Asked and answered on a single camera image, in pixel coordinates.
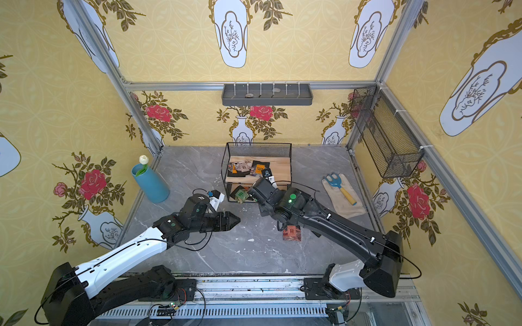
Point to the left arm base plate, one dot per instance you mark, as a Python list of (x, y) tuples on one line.
[(181, 290)]

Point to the green tea bag lower shelf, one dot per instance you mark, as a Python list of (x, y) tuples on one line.
[(240, 194)]

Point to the grey wall tray shelf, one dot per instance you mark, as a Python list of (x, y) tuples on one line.
[(267, 93)]

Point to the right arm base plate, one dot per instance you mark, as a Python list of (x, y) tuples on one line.
[(318, 289)]

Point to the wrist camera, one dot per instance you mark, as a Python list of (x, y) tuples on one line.
[(267, 174), (215, 198)]

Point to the beige illustrated tea bag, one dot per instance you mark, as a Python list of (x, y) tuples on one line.
[(239, 169)]

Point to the black wire two-tier shelf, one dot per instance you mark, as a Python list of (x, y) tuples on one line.
[(278, 154)]

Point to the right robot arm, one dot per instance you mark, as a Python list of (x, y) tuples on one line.
[(380, 257)]

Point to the beige cloth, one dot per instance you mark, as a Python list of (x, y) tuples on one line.
[(344, 198)]

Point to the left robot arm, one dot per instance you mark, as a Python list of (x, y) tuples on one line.
[(78, 295)]

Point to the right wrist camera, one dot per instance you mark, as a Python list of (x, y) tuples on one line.
[(267, 174)]

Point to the blue cylindrical vase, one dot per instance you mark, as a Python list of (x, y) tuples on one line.
[(151, 183)]

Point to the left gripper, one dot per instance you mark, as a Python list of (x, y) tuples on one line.
[(222, 222)]

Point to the red house tea bag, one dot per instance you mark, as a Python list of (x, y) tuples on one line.
[(292, 233)]

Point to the black mesh wall basket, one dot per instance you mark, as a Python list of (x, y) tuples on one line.
[(391, 143)]

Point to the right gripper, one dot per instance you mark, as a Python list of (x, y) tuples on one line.
[(253, 190)]

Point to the white tulip flower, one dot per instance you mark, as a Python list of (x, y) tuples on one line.
[(143, 160)]

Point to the blue yellow hand rake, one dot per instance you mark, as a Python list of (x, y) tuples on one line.
[(333, 182)]

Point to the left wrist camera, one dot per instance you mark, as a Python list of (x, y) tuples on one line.
[(215, 198)]

